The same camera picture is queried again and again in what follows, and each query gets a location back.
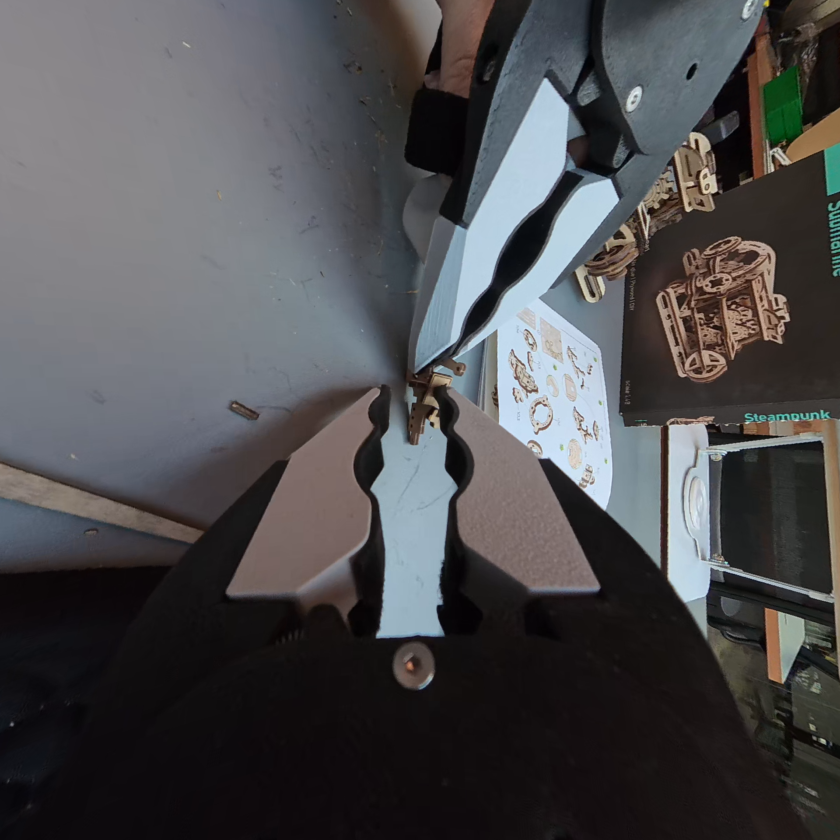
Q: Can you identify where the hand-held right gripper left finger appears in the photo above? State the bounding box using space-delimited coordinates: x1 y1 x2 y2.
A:
225 385 395 637

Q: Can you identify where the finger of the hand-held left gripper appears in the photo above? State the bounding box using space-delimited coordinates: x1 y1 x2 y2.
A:
459 167 622 357
408 80 572 371

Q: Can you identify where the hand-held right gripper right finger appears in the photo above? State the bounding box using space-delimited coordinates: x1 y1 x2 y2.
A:
436 387 603 637

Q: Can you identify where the small wooden cross-piece assembly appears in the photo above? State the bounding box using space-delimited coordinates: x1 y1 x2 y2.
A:
407 357 467 448

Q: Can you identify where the assembled wooden mechanical model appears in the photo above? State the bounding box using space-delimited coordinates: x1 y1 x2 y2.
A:
576 131 719 304

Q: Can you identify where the black model kit box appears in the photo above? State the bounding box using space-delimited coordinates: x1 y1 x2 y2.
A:
619 146 840 429

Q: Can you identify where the person's left hand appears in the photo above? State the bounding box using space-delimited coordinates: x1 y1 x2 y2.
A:
430 0 494 96

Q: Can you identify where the green plastic crate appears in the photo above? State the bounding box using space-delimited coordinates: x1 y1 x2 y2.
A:
761 64 805 151

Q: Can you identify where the white assembly instruction booklet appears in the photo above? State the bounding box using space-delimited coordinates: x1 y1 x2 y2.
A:
478 298 614 511

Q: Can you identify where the white sheet with clear dome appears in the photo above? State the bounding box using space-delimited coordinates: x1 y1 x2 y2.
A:
659 423 714 606

